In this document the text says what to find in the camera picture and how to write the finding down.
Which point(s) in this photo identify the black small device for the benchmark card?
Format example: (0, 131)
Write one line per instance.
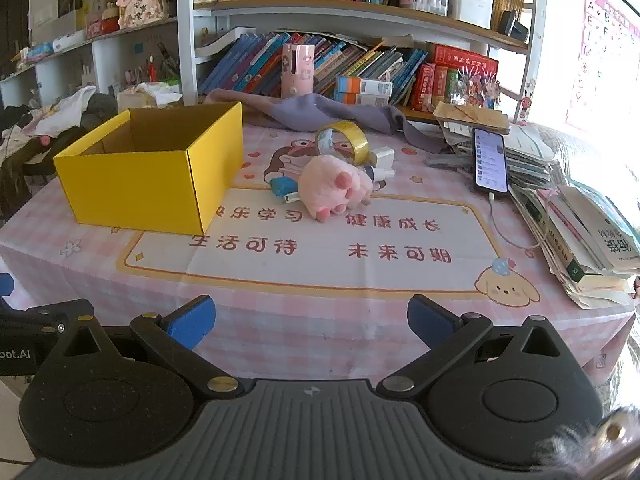
(512, 25)

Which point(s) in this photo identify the white charger adapter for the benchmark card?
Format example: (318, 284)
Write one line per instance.
(384, 156)

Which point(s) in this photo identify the pile of papers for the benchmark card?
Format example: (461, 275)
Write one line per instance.
(530, 155)

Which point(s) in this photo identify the white bookshelf frame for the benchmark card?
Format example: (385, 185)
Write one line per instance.
(186, 35)

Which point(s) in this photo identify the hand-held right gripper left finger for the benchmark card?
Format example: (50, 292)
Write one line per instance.
(192, 322)

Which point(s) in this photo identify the brown envelope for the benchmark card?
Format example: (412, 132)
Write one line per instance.
(475, 115)

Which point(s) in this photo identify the row of leaning colourful books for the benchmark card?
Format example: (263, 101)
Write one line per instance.
(250, 60)

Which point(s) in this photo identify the small black picture frame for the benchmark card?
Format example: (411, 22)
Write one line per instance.
(70, 2)

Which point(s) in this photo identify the white pen box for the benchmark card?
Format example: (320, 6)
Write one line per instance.
(470, 10)

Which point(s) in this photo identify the dark brown cloth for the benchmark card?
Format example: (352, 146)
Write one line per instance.
(20, 175)

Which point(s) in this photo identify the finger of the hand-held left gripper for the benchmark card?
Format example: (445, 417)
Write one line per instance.
(35, 320)
(5, 286)

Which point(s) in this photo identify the white crumpled cloth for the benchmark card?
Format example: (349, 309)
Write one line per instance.
(65, 110)

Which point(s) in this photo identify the red white small figure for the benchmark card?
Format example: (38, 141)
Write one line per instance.
(110, 20)

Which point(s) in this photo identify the pink checked printed tablecloth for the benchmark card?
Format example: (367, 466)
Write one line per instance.
(350, 235)

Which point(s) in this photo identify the stack of books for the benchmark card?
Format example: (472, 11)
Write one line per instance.
(590, 240)

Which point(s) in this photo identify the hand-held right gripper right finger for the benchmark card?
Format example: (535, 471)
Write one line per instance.
(430, 322)

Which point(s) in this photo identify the purple cloth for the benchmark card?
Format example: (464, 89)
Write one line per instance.
(300, 110)

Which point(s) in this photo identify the orange blue white carton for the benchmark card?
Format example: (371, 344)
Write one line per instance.
(362, 99)
(365, 85)

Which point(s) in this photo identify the pink rectangular box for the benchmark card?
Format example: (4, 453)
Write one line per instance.
(297, 70)

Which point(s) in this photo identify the colourful ornament cluster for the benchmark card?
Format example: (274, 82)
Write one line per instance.
(477, 87)

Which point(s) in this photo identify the yellow tape roll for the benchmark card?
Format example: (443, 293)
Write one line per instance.
(357, 147)

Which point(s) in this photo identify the black smartphone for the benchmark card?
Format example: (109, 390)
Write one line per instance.
(490, 160)

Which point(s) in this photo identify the white flat box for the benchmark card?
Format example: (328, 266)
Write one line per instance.
(69, 41)

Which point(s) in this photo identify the yellow cardboard box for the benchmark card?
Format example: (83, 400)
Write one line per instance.
(130, 185)

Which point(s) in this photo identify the blue plastic packet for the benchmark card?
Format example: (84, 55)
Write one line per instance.
(282, 185)

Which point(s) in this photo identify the dark grey garment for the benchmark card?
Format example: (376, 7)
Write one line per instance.
(102, 107)

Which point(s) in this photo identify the white low shelf unit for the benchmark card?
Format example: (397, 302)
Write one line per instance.
(102, 60)

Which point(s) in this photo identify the red thick book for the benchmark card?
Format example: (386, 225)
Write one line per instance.
(465, 60)

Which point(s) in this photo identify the blue tissue pack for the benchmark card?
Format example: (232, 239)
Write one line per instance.
(40, 51)

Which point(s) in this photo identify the pink alphabet wall poster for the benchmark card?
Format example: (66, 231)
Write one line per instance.
(600, 60)

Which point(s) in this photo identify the pink plush paw toy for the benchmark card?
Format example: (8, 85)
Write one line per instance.
(330, 185)

